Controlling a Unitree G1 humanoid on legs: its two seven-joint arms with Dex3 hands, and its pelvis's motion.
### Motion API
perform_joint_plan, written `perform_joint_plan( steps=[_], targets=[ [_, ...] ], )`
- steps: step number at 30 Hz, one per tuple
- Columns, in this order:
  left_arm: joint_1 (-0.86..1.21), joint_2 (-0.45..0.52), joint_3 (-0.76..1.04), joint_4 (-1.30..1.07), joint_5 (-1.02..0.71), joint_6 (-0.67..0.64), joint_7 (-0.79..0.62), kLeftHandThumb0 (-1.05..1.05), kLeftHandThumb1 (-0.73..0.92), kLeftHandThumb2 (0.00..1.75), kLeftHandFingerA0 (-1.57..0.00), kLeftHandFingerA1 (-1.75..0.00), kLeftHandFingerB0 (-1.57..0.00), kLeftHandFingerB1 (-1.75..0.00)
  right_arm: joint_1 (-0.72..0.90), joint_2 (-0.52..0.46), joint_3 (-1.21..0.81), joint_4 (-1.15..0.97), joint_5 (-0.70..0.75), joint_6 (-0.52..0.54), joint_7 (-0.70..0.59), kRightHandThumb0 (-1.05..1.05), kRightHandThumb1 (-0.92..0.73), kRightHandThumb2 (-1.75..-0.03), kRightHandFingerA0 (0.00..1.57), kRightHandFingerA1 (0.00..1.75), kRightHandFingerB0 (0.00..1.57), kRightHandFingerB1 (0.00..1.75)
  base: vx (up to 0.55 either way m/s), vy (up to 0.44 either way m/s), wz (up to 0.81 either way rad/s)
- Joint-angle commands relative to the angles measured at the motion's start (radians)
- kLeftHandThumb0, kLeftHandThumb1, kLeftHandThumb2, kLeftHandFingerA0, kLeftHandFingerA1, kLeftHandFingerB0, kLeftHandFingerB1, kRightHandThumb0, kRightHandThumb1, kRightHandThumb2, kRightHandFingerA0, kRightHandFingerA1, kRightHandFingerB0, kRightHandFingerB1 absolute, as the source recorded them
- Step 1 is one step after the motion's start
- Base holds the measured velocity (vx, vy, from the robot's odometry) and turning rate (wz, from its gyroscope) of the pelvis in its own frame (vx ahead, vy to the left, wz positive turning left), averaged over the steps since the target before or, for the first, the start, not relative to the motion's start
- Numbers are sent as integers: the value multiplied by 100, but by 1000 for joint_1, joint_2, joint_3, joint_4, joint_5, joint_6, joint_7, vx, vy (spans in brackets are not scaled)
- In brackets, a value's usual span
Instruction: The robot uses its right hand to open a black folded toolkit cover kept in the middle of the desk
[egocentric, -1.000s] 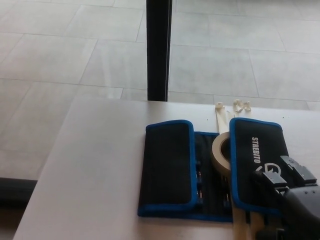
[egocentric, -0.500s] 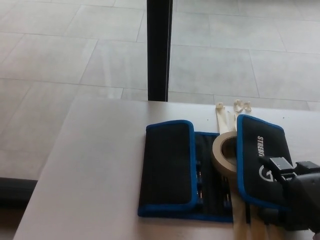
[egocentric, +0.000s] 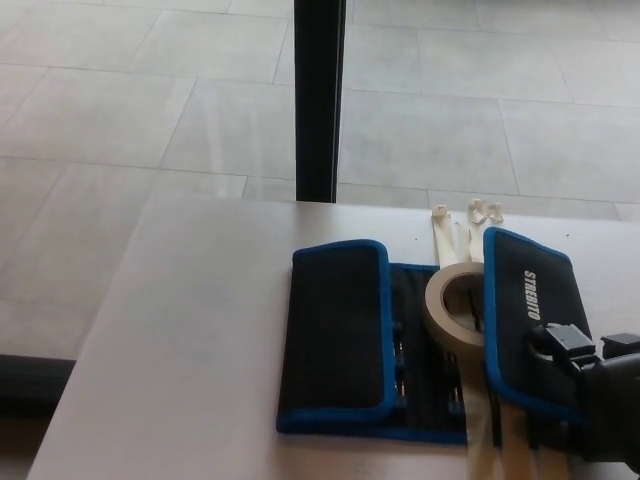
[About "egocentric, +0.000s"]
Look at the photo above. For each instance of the black vertical post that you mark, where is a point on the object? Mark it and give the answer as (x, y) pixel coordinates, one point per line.
(317, 100)

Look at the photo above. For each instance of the beige masking tape roll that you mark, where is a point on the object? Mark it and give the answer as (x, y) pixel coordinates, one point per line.
(436, 312)

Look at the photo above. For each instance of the black toolkit case blue trim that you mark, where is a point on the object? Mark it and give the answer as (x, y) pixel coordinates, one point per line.
(335, 320)

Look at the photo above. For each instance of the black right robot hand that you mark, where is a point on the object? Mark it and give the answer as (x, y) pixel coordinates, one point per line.
(612, 400)

